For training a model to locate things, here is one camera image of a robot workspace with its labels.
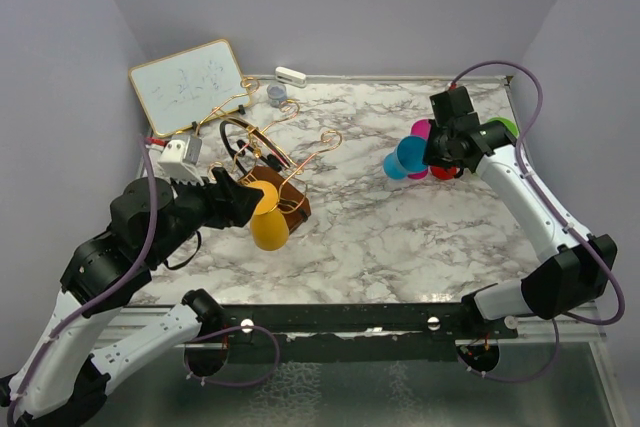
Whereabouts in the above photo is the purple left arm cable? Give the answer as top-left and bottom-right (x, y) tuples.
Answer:
(5, 139), (281, 423)

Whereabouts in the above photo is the blue wine glass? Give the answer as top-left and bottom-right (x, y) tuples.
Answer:
(383, 135), (421, 180)

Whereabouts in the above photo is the pink wine glass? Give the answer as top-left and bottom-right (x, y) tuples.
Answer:
(408, 119), (431, 180)

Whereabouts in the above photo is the green wine glass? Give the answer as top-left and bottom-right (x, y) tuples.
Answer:
(484, 116), (519, 138)

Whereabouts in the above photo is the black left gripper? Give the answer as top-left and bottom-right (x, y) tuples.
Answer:
(148, 164), (265, 264)

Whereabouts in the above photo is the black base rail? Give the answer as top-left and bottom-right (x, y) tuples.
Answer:
(162, 286), (519, 364)

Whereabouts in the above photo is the gold wire glass rack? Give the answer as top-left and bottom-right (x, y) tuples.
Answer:
(192, 92), (343, 233)

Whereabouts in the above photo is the yellow wine glass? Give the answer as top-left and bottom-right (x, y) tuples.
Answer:
(248, 180), (289, 251)

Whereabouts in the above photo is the gold framed whiteboard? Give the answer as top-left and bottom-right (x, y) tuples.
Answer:
(128, 39), (250, 138)

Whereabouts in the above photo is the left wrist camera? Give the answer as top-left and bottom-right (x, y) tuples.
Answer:
(145, 134), (205, 186)

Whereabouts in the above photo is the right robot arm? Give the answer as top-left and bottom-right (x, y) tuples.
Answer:
(423, 87), (617, 338)

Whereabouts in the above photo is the red wine glass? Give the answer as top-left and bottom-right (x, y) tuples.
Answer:
(430, 166), (463, 181)

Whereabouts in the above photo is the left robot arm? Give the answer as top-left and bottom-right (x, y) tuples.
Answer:
(1, 168), (263, 426)

